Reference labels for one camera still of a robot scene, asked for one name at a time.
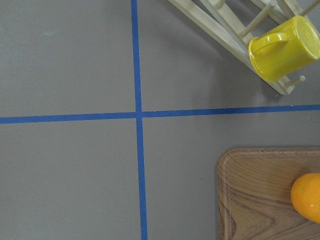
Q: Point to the yellow mug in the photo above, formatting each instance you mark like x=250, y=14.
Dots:
x=285, y=49

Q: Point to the wooden cup drying rack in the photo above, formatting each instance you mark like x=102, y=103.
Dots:
x=219, y=21

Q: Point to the brown wooden tray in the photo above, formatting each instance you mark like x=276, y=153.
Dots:
x=254, y=186

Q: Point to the orange fruit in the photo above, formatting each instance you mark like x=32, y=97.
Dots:
x=305, y=196

